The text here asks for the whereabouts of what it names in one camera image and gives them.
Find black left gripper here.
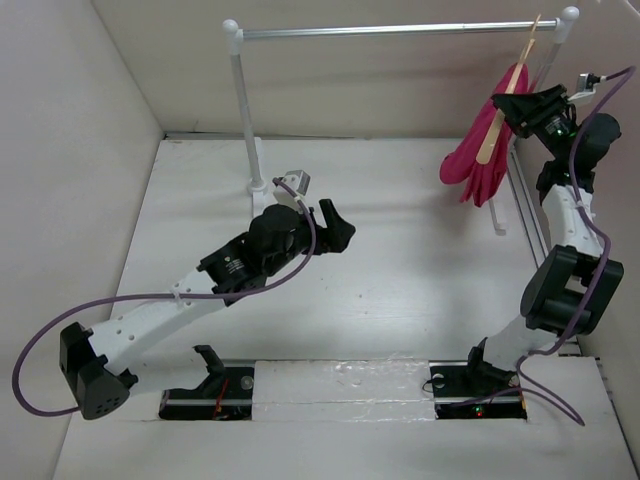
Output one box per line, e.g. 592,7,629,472
264,200,353,278

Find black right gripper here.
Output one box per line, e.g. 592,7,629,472
495,83,577,162

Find beige wooden hanger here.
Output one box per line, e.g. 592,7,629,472
474,13,543,165

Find pink trousers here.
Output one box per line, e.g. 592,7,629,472
439,63,529,207

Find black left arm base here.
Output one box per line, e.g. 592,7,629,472
158,345,256,421

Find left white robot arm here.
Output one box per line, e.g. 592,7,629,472
60,199,356,420

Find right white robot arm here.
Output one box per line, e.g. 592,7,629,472
462,85,624,394

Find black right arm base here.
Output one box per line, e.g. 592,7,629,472
422,347,527,420

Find white clothes rack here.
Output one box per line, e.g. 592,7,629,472
220,4,579,217

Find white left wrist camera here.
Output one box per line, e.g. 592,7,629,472
273,170,311,210

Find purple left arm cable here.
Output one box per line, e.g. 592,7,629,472
11,177,318,416

